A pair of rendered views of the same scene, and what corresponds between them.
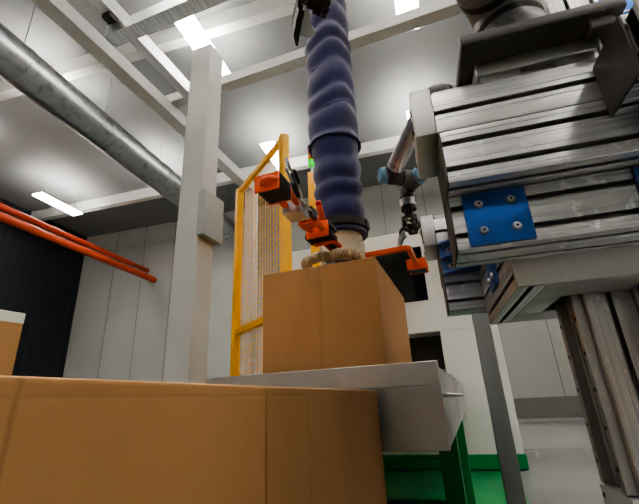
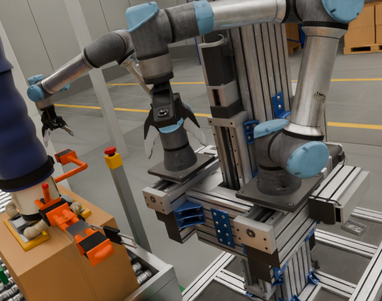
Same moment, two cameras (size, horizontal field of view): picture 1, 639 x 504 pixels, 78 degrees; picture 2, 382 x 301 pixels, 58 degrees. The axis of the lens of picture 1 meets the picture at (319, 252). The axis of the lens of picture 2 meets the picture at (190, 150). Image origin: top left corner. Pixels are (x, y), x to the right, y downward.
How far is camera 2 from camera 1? 132 cm
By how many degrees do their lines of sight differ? 70
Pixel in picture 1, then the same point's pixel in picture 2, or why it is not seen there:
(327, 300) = (88, 263)
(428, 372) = (170, 274)
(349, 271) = not seen: hidden behind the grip
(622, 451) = (263, 283)
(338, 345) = (105, 285)
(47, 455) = not seen: outside the picture
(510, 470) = not seen: hidden behind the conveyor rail
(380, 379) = (149, 293)
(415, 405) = (167, 292)
